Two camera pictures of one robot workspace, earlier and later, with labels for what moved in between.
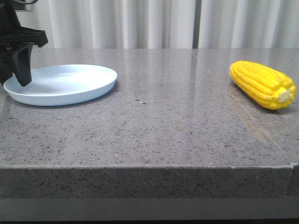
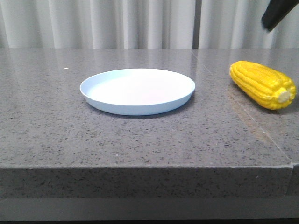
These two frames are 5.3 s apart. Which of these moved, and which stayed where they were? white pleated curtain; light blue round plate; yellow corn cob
Moved: light blue round plate
Stayed: white pleated curtain; yellow corn cob
